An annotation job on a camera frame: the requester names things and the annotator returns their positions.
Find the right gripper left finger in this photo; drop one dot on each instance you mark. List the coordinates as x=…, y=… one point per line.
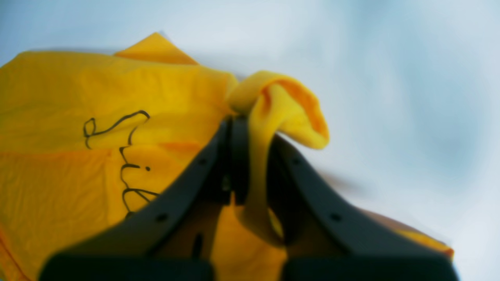
x=171, y=238

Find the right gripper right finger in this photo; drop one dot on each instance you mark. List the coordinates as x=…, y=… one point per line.
x=328, y=239

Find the orange yellow T-shirt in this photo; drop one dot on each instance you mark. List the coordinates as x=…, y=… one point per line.
x=88, y=139

